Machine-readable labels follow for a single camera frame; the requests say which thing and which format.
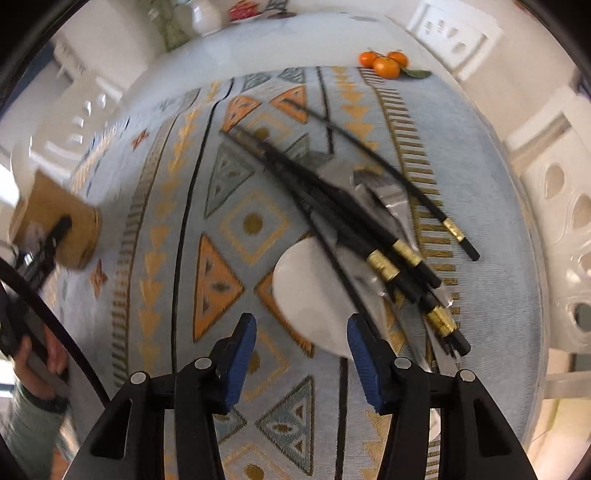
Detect white chair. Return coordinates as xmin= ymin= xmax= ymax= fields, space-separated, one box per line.
xmin=29 ymin=68 xmax=126 ymax=176
xmin=505 ymin=86 xmax=590 ymax=354
xmin=406 ymin=0 xmax=504 ymax=82

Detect glass vase green stems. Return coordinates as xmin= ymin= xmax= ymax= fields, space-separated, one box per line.
xmin=137 ymin=0 xmax=189 ymax=52

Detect black chopstick gold band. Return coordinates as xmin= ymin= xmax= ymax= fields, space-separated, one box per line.
xmin=257 ymin=141 xmax=471 ymax=356
xmin=290 ymin=193 xmax=382 ymax=338
xmin=286 ymin=99 xmax=481 ymax=261
xmin=223 ymin=126 xmax=427 ymax=287

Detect white chair near right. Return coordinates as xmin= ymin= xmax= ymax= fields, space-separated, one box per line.
xmin=505 ymin=86 xmax=590 ymax=354

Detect white chair far right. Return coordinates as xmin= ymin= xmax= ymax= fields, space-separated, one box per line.
xmin=406 ymin=0 xmax=504 ymax=82

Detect silver metal spoon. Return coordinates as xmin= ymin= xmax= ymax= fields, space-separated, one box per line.
xmin=315 ymin=159 xmax=408 ymax=296

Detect red lidded tea cup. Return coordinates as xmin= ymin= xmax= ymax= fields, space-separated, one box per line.
xmin=228 ymin=0 xmax=260 ymax=23

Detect white chair far left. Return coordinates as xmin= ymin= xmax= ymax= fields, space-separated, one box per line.
xmin=29 ymin=68 xmax=126 ymax=176

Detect black cable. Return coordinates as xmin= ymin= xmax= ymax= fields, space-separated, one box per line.
xmin=0 ymin=257 xmax=112 ymax=407

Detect dark phone stand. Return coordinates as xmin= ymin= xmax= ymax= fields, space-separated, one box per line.
xmin=264 ymin=0 xmax=288 ymax=18

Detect white ceramic soup spoon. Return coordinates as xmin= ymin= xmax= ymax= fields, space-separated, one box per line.
xmin=271 ymin=238 xmax=356 ymax=359

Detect white ceramic flower vase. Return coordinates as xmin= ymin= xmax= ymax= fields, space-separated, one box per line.
xmin=187 ymin=0 xmax=223 ymax=37

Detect mandarin orange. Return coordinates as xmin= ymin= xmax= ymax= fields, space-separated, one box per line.
xmin=388 ymin=51 xmax=409 ymax=68
xmin=372 ymin=57 xmax=402 ymax=79
xmin=358 ymin=51 xmax=379 ymax=69

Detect person's left hand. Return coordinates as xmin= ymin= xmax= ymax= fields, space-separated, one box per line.
xmin=13 ymin=326 xmax=69 ymax=401

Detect bamboo utensil holder cup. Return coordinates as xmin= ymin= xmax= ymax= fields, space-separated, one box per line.
xmin=8 ymin=171 xmax=102 ymax=270

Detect patterned blue woven table mat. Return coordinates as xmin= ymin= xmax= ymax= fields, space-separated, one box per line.
xmin=49 ymin=66 xmax=543 ymax=479

